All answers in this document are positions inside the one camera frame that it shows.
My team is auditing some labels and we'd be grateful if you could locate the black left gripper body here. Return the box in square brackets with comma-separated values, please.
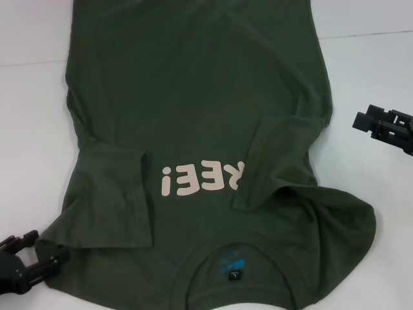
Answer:
[0, 248, 26, 287]

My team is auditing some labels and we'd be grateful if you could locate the dark green FREE t-shirt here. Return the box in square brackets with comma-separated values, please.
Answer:
[34, 0, 380, 310]

